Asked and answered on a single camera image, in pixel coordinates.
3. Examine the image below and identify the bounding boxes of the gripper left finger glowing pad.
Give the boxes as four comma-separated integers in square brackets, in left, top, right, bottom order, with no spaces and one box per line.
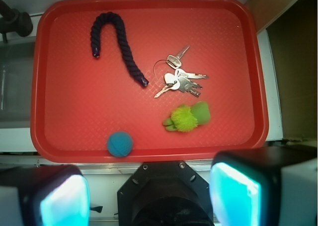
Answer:
[0,165,90,226]

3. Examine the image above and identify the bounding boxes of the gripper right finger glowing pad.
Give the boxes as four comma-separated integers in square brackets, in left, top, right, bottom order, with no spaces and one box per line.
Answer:
[209,146,318,226]

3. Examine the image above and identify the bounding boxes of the green fuzzy toy animal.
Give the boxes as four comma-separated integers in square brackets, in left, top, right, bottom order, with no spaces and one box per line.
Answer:
[162,101,211,132]

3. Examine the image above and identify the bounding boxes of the blue yarn ball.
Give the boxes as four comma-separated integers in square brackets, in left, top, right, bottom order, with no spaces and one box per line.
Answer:
[107,132,133,157]

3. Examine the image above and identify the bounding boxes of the red plastic tray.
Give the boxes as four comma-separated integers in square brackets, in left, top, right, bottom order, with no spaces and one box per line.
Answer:
[31,0,268,163]

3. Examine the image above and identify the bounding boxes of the silver key bunch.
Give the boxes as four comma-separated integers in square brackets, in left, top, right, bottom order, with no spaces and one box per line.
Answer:
[153,45,209,98]

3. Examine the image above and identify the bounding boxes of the black octagonal mount base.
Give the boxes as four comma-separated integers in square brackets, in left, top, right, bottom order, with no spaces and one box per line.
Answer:
[117,161,214,226]

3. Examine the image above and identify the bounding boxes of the dark purple rope piece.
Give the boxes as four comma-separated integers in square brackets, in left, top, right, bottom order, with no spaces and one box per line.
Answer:
[90,12,149,88]

